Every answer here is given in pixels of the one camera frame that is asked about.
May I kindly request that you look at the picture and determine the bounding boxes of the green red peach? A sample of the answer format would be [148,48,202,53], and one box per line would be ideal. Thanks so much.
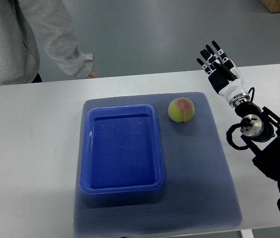
[168,97,195,123]

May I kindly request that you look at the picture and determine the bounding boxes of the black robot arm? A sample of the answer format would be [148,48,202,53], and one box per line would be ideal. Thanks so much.
[226,87,280,212]

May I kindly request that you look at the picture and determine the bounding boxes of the person in grey sweatshirt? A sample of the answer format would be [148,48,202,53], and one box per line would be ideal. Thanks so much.
[0,0,93,87]

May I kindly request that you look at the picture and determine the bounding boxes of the blue plastic tray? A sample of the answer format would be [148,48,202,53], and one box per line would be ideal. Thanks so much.
[79,104,165,195]

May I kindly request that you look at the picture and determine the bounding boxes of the lower metal floor plate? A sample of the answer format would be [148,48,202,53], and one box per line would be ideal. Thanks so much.
[85,63,94,74]

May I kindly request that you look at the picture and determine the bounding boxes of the upper metal floor plate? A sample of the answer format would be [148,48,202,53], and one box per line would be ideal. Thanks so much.
[85,53,93,61]

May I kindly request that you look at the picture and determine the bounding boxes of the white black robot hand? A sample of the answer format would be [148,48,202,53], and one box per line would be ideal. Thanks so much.
[197,41,250,108]

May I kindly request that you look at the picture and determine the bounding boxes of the person's hand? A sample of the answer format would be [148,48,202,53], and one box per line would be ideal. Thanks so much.
[88,71,99,78]

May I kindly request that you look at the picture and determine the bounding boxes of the blue grey mesh mat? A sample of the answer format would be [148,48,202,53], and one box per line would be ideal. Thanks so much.
[73,92,242,238]

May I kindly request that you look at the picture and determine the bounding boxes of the metal floor plate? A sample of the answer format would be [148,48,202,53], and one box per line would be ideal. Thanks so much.
[85,63,94,74]
[85,53,93,61]

